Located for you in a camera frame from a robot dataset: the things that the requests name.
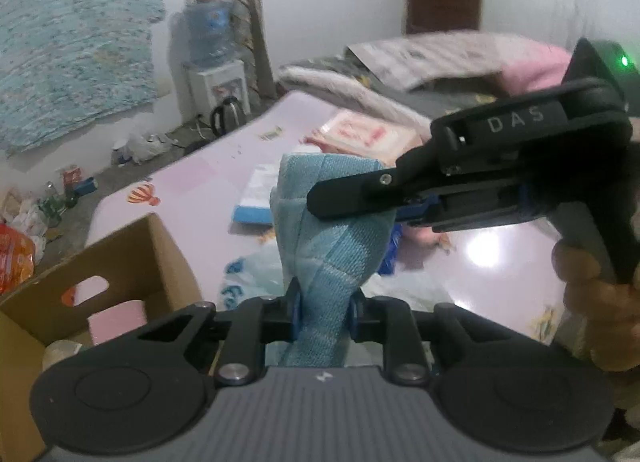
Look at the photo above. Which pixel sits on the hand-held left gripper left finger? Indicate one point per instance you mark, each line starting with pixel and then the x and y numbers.
pixel 296 312

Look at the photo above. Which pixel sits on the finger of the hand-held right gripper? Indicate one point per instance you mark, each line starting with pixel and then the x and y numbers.
pixel 350 194
pixel 415 214

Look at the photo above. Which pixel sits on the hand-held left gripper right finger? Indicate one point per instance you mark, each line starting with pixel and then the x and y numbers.
pixel 357 317

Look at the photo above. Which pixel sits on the blue towel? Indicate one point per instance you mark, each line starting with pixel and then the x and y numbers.
pixel 325 252

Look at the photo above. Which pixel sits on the brown cardboard box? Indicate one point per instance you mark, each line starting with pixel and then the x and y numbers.
pixel 165 267

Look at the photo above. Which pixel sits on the pink towel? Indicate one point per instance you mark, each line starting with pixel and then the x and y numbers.
pixel 117 322

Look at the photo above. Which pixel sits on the person's right hand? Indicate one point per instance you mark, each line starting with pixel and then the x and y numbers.
pixel 605 322

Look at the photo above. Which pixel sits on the white blue-print plastic bag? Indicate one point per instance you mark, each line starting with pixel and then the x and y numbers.
pixel 255 277

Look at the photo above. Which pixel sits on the pink printed packet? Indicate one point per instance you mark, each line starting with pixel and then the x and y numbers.
pixel 355 134

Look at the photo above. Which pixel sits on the pink cloth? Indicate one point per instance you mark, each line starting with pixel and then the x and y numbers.
pixel 535 69

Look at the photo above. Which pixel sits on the blue white paper packet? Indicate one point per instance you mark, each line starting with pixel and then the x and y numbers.
pixel 252 202

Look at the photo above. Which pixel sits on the grey checkered cloth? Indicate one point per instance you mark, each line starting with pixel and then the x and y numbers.
pixel 425 54

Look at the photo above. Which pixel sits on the black electric kettle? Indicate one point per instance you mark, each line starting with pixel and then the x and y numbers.
pixel 227 116

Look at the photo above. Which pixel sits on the white water dispenser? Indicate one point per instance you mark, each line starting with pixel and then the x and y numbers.
pixel 220 86

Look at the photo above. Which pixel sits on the patterned leaning board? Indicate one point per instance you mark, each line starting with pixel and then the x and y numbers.
pixel 250 41

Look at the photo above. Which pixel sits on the small white plastic bag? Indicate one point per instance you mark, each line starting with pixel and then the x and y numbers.
pixel 142 144

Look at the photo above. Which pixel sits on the blue water bottle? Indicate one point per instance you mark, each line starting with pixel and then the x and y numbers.
pixel 207 26

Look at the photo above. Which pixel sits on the green glass bottle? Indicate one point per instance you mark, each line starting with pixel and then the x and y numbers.
pixel 50 207

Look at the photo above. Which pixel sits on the red printed bag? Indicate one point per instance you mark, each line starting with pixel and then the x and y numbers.
pixel 15 257

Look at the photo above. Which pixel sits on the teal floral wall cloth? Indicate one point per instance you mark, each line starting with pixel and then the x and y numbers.
pixel 75 41

